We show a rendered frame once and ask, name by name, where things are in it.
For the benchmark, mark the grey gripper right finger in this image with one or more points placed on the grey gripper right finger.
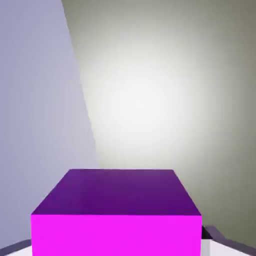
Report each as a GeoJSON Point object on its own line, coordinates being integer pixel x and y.
{"type": "Point", "coordinates": [220, 247]}

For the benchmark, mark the small magenta cube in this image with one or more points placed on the small magenta cube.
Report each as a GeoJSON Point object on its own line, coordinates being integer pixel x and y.
{"type": "Point", "coordinates": [116, 220]}

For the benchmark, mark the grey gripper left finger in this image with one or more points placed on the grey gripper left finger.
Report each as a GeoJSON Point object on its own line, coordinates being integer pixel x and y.
{"type": "Point", "coordinates": [18, 249]}

